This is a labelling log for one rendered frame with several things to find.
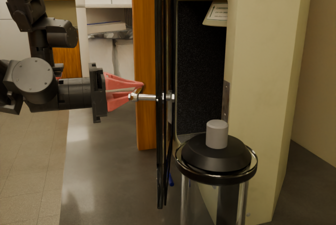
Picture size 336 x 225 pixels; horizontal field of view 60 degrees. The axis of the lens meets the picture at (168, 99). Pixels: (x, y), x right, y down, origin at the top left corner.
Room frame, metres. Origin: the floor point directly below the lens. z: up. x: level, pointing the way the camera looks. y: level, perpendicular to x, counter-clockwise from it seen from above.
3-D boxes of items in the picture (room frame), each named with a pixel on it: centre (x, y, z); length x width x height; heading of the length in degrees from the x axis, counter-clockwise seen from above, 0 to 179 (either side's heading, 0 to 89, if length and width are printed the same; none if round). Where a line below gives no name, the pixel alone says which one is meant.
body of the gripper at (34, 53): (0.80, 0.35, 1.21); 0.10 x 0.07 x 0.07; 106
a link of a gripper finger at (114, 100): (0.53, 0.09, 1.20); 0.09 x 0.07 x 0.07; 106
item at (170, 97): (0.49, 0.00, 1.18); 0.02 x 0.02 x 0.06; 86
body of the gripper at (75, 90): (0.51, 0.16, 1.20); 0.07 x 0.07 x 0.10; 16
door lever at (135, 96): (0.52, 0.04, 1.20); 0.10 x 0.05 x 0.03; 176
